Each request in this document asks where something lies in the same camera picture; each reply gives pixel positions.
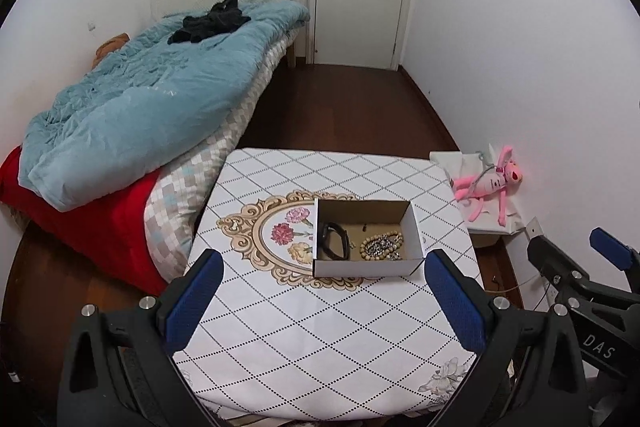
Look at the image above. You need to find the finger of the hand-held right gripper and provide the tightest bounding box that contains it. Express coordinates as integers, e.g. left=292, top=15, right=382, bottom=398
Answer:
left=589, top=227, right=640, bottom=272
left=526, top=237, right=596, bottom=308

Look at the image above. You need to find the cardboard box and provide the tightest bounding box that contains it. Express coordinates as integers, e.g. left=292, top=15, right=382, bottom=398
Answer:
left=312, top=198, right=427, bottom=279

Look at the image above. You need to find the checked bed sheet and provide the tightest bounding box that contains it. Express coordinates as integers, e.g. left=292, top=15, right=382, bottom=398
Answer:
left=142, top=41, right=294, bottom=284

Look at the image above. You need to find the white diamond-pattern tablecloth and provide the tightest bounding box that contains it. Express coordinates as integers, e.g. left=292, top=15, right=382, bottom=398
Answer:
left=172, top=148, right=484, bottom=421

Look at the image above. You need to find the black smart band watch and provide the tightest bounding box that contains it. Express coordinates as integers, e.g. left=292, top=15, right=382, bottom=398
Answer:
left=319, top=221, right=351, bottom=261

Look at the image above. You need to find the black clothing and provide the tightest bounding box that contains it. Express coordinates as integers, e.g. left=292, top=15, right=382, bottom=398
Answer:
left=167, top=0, right=252, bottom=46

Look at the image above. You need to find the brown plush toy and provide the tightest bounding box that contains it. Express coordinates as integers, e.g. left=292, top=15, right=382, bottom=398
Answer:
left=91, top=34, right=131, bottom=70

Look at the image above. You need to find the chunky silver chain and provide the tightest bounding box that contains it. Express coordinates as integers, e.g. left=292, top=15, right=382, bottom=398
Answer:
left=364, top=236, right=402, bottom=261

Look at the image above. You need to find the wooden bead bracelet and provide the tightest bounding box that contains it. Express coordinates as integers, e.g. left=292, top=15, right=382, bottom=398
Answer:
left=358, top=230, right=404, bottom=262

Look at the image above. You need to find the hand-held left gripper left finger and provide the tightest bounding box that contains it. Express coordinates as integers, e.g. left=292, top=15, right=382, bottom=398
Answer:
left=57, top=248, right=225, bottom=427

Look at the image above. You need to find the light blue duvet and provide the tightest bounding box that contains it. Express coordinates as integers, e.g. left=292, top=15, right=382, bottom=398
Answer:
left=20, top=0, right=311, bottom=213

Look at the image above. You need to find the red blanket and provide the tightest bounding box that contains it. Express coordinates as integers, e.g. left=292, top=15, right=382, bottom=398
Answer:
left=0, top=145, right=169, bottom=296

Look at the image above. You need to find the wooden bed frame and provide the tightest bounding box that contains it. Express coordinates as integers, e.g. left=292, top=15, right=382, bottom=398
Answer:
left=284, top=31, right=309, bottom=68

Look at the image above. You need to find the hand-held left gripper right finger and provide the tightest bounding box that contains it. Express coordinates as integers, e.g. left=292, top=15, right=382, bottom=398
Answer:
left=424, top=248, right=586, bottom=427

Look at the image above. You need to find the white bag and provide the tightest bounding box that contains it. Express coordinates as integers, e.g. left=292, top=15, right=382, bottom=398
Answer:
left=430, top=150, right=526, bottom=236

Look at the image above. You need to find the pink plush toy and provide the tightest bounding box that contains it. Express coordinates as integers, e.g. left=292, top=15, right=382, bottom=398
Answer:
left=452, top=145, right=524, bottom=226

